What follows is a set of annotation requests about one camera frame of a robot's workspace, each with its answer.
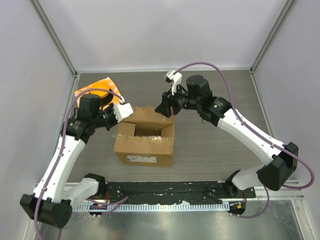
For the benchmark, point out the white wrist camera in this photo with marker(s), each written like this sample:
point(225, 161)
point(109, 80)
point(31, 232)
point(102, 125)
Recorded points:
point(122, 110)
point(174, 79)

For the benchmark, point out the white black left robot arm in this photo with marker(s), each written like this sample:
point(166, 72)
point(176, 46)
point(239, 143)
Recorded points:
point(49, 203)

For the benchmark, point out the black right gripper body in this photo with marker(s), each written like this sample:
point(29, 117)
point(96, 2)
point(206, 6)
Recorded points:
point(175, 100)

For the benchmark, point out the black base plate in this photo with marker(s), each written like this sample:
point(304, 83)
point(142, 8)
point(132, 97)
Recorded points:
point(172, 192)

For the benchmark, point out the slotted cable duct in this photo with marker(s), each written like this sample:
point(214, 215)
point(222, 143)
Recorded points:
point(136, 208)

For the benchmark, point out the aluminium frame rail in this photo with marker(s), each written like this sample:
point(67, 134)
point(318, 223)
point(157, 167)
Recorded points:
point(53, 35)

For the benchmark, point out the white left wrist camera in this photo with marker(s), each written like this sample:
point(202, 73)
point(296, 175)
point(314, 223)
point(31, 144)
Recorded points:
point(122, 110)

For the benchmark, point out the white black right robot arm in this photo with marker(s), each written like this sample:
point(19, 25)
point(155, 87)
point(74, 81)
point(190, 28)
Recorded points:
point(277, 166)

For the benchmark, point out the brown cardboard express box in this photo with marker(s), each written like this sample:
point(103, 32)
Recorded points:
point(146, 138)

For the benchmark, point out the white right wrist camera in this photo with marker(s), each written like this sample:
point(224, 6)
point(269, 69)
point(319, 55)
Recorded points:
point(174, 79)

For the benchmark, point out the orange bowl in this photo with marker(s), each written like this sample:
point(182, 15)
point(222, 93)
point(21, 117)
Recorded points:
point(103, 93)

